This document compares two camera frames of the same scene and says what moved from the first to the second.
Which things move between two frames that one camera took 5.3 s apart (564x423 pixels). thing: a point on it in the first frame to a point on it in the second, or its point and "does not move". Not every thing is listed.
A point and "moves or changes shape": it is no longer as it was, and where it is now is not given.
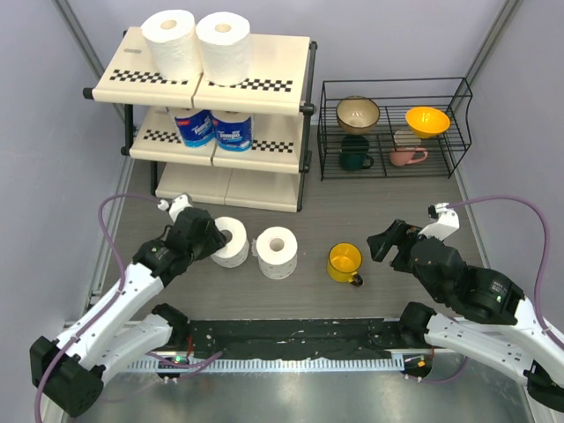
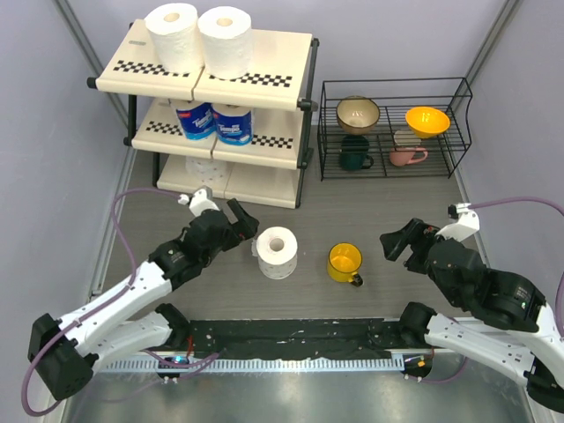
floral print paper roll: x=276 y=264 does not move
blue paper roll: x=233 y=129 moves or changes shape
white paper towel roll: x=234 y=252 to x=210 y=171
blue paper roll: x=196 y=129 moves or changes shape
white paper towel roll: x=226 y=48 does not move
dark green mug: x=352 y=156 does not move
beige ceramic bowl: x=358 y=115 does not move
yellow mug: x=344 y=262 does not move
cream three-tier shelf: x=244 y=144 does not move
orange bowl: x=426 y=122 does not move
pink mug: x=403 y=156 does not move
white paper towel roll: x=172 y=34 moves or changes shape
